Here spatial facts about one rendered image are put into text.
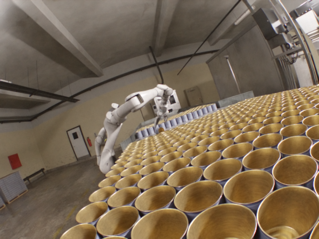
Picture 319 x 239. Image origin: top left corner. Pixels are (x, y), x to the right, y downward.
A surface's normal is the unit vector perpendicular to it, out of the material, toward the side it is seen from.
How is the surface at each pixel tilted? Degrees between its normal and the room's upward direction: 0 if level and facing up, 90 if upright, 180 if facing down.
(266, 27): 90
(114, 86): 90
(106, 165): 89
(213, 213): 88
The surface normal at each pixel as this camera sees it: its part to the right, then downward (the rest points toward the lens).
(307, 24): -0.87, 0.48
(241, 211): -0.84, 0.31
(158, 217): 0.17, -0.04
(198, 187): -0.24, 0.11
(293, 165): -0.72, 0.28
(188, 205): 0.55, -0.17
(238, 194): -0.03, 0.04
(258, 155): -0.48, 0.19
